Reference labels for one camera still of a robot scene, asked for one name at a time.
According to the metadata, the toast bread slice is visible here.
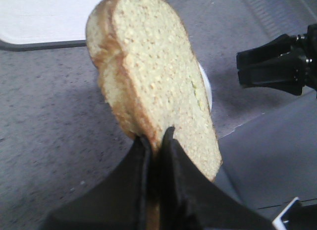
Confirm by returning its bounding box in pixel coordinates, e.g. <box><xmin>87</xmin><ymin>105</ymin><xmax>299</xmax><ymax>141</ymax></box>
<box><xmin>86</xmin><ymin>0</ymin><xmax>222</xmax><ymax>180</ymax></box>

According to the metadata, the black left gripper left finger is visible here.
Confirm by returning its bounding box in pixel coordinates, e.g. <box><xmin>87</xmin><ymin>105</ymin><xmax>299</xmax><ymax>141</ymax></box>
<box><xmin>46</xmin><ymin>137</ymin><xmax>152</xmax><ymax>230</ymax></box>

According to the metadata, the white round plate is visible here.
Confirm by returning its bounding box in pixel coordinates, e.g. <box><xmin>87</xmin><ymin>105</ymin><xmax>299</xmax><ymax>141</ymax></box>
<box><xmin>199</xmin><ymin>63</ymin><xmax>212</xmax><ymax>112</ymax></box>

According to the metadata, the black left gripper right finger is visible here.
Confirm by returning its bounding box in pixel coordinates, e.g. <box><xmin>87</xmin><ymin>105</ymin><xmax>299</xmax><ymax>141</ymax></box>
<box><xmin>159</xmin><ymin>127</ymin><xmax>273</xmax><ymax>230</ymax></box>

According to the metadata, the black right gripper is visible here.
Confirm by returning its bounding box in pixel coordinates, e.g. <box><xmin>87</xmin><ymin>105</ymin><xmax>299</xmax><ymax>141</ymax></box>
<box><xmin>236</xmin><ymin>24</ymin><xmax>317</xmax><ymax>96</ymax></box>

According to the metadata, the white cutting board grey rim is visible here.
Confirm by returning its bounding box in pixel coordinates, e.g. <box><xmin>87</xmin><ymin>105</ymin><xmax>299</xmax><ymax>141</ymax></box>
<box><xmin>0</xmin><ymin>0</ymin><xmax>101</xmax><ymax>52</ymax></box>

